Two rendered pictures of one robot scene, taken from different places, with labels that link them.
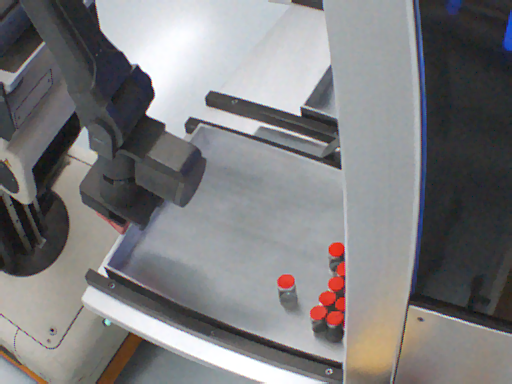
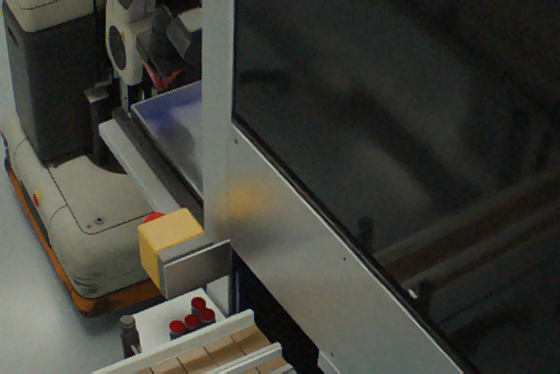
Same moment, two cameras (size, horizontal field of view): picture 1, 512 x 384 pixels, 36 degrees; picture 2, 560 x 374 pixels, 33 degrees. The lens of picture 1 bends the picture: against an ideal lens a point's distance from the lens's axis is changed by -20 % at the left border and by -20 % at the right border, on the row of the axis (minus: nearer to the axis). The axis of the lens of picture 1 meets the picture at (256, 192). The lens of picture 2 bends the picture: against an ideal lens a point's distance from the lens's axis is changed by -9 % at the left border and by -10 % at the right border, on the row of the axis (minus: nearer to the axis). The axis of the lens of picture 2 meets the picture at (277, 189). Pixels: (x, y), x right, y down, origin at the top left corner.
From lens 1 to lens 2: 0.64 m
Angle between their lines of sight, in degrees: 17
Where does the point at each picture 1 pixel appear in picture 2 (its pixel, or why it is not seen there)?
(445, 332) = (250, 165)
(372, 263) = (211, 69)
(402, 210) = (223, 20)
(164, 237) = (192, 113)
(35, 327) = (84, 211)
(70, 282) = not seen: hidden behind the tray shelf
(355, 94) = not seen: outside the picture
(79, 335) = (122, 235)
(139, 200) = (173, 59)
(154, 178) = (176, 33)
